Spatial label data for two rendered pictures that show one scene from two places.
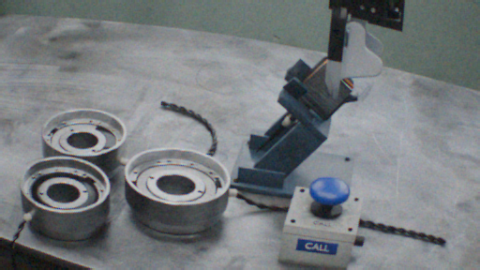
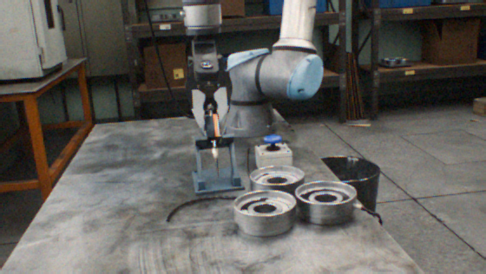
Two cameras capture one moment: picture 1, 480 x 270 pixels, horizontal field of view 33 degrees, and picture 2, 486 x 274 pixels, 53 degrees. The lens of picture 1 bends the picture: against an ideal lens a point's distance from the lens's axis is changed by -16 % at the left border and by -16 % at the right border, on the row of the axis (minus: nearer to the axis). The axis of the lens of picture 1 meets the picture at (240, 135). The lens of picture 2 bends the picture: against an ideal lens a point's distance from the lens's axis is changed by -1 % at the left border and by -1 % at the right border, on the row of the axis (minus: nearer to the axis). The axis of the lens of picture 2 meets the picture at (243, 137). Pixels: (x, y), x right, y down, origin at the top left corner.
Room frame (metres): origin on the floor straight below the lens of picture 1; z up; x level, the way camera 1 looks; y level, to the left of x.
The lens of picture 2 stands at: (1.05, 0.89, 1.17)
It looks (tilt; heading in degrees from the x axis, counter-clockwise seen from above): 16 degrees down; 255
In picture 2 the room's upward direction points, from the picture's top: 3 degrees counter-clockwise
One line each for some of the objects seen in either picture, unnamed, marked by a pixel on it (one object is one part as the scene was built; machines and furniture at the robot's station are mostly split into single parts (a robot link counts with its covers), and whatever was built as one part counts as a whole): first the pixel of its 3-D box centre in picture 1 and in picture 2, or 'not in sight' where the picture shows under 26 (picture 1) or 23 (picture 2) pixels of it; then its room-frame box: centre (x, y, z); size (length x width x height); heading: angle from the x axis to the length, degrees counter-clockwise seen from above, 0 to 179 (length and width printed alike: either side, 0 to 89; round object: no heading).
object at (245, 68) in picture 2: not in sight; (251, 73); (0.67, -0.41, 0.97); 0.13 x 0.12 x 0.14; 128
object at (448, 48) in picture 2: not in sight; (448, 40); (-2.14, -3.15, 0.67); 0.52 x 0.43 x 0.43; 172
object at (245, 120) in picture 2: not in sight; (251, 114); (0.68, -0.42, 0.85); 0.15 x 0.15 x 0.10
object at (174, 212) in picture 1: (175, 192); (277, 184); (0.77, 0.06, 0.82); 0.10 x 0.10 x 0.04
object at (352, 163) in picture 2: not in sight; (340, 212); (0.13, -0.95, 0.21); 0.34 x 0.34 x 0.43
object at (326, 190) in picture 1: (326, 205); (272, 146); (0.73, -0.09, 0.85); 0.04 x 0.04 x 0.05
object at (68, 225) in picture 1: (63, 200); (325, 202); (0.72, 0.17, 0.82); 0.10 x 0.10 x 0.04
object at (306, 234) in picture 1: (327, 229); (272, 157); (0.72, -0.09, 0.82); 0.08 x 0.07 x 0.05; 82
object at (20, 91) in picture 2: not in sight; (29, 131); (1.63, -2.57, 0.39); 1.50 x 0.62 x 0.78; 82
